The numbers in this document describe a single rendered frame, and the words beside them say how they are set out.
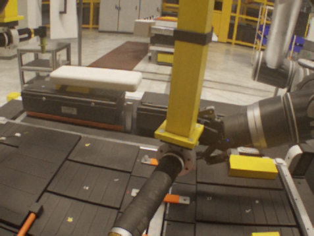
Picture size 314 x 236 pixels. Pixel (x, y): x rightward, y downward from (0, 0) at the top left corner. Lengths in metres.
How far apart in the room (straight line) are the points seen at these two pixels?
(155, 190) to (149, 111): 0.46
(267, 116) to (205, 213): 0.29
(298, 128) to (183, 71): 0.25
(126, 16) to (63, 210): 9.15
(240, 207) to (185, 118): 0.31
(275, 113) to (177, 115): 0.19
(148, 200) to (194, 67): 0.23
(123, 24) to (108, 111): 8.79
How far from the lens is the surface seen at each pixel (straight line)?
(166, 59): 5.34
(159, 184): 0.43
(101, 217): 0.58
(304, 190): 1.04
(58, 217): 0.59
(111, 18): 9.71
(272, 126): 0.48
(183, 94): 0.43
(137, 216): 0.38
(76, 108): 0.92
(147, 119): 0.84
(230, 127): 0.51
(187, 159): 0.51
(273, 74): 1.50
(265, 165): 0.78
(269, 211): 0.68
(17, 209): 0.63
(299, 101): 0.49
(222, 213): 0.63
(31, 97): 1.01
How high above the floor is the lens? 1.46
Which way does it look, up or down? 28 degrees down
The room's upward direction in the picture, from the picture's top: 6 degrees clockwise
